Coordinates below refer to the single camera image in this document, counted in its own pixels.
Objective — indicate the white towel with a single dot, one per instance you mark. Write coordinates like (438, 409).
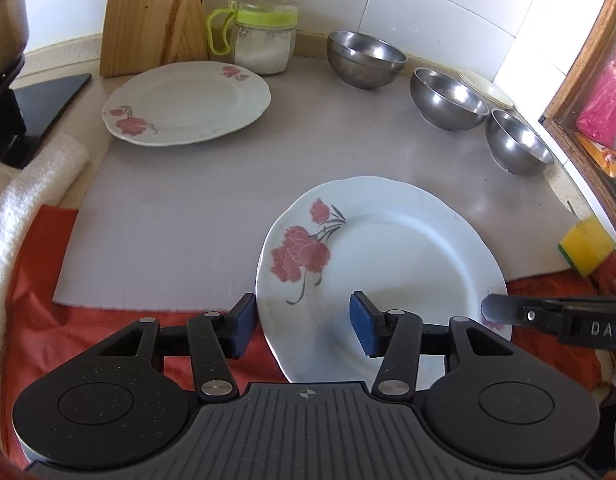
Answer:
(22, 200)

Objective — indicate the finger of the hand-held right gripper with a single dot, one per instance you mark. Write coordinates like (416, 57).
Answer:
(538, 316)

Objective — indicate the white floral plate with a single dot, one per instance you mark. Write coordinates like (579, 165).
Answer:
(187, 100)
(403, 240)

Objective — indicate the wooden window frame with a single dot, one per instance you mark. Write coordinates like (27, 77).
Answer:
(568, 105)

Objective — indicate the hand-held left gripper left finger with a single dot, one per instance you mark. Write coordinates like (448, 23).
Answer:
(245, 321)

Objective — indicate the black stove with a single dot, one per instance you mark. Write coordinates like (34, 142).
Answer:
(42, 105)

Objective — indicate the steel cooking pot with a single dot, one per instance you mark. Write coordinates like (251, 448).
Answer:
(5, 30)

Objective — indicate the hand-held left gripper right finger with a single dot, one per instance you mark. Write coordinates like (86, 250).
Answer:
(363, 325)

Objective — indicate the yellow sponge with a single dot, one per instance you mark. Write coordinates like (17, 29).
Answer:
(588, 245)

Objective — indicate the grey mat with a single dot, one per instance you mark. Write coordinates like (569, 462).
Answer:
(212, 200)

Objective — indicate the red cloth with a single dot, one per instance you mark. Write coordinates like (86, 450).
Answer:
(42, 300)

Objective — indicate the stainless steel bowl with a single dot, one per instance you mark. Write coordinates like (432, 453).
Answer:
(445, 97)
(518, 145)
(363, 57)

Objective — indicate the cream plastic bowl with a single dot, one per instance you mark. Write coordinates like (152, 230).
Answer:
(480, 87)
(504, 106)

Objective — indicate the orange packet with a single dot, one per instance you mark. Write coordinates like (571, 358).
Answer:
(605, 157)

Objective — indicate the pink plastic bag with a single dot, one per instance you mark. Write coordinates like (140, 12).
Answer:
(605, 105)

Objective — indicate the glass jar with green lid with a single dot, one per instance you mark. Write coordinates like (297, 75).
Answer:
(263, 45)

